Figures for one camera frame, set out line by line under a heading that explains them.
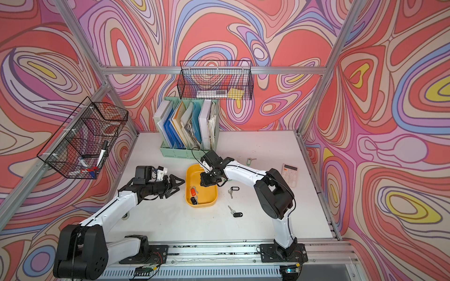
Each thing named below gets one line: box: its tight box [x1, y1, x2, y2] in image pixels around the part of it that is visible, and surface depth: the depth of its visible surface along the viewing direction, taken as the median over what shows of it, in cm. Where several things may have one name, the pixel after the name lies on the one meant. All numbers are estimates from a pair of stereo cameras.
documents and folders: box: [153, 98, 218, 150], surface depth 98 cm
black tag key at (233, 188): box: [227, 186, 240, 200], surface depth 95 cm
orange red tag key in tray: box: [189, 185, 199, 197], surface depth 94 cm
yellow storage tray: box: [185, 163, 219, 209], surface depth 92 cm
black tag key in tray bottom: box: [189, 195, 199, 205], surface depth 90 cm
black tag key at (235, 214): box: [227, 205, 244, 218], surface depth 86 cm
